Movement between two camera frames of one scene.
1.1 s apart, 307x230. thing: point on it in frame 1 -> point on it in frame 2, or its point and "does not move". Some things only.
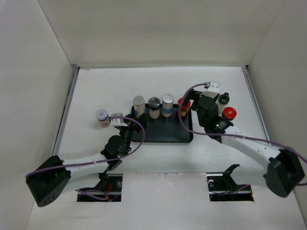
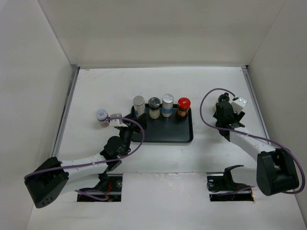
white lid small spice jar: (102, 115) does not move
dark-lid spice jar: (154, 103) does not move
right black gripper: (192, 95) -> (238, 118)
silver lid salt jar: (139, 103) does not move
